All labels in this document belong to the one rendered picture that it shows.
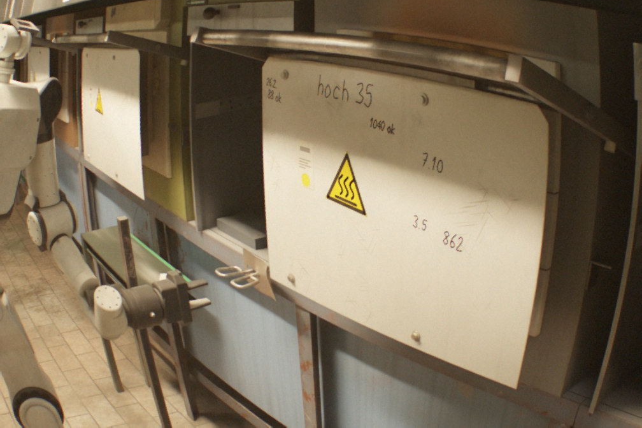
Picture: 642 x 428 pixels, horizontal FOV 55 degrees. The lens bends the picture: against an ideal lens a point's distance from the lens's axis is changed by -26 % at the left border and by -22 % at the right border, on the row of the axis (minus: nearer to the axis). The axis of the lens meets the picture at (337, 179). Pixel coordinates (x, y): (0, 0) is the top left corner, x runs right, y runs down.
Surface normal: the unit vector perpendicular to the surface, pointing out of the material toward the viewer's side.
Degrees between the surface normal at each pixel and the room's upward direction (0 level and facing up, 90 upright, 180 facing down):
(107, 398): 0
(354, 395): 90
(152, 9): 90
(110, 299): 31
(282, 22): 90
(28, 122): 104
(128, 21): 90
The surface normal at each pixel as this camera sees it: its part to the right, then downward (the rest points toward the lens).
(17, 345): 0.47, 0.61
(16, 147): 0.95, 0.27
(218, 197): 0.61, 0.20
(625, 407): -0.02, -0.96
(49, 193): 0.79, 0.13
